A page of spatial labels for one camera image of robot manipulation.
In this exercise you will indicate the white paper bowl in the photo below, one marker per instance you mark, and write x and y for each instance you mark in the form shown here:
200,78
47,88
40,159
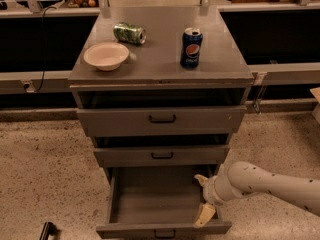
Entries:
106,56

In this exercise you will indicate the hanging metal hook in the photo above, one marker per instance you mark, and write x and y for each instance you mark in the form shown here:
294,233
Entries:
261,88

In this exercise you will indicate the grey bottom drawer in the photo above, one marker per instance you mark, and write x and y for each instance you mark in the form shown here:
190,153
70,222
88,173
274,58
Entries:
158,203

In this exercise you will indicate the grey top drawer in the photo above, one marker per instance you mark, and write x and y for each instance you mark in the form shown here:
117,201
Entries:
160,121

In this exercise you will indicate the blue Pepsi can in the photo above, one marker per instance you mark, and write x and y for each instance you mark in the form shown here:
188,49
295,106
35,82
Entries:
191,45

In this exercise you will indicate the green soda can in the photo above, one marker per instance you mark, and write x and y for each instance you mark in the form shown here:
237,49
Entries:
129,33

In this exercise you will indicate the black object on floor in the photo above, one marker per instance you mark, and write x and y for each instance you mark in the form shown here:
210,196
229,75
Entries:
49,229

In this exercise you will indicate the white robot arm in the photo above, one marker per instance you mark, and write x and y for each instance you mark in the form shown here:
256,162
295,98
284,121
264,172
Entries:
243,180

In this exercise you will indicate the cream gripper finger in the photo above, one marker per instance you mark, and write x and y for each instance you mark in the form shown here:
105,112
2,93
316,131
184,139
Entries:
205,213
203,181

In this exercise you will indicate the grey drawer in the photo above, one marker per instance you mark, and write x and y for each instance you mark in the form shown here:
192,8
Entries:
158,203
161,156
160,121

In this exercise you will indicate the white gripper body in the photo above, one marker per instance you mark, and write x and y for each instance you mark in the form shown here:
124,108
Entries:
210,189

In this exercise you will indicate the grey middle drawer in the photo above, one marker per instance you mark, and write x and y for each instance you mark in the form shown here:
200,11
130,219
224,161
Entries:
161,156

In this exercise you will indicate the grey drawer cabinet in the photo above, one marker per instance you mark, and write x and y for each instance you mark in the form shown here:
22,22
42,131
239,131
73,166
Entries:
152,76

